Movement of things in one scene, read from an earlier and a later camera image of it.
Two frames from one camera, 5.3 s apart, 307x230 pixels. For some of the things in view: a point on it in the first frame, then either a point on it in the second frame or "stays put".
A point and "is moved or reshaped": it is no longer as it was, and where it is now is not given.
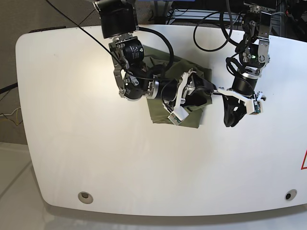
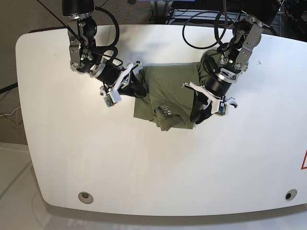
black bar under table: [8, 87] stays put
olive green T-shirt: [159, 67] is moved or reshaped
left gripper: [188, 90] → [114, 77]
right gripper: [243, 89] → [215, 89]
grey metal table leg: [161, 8] stays put
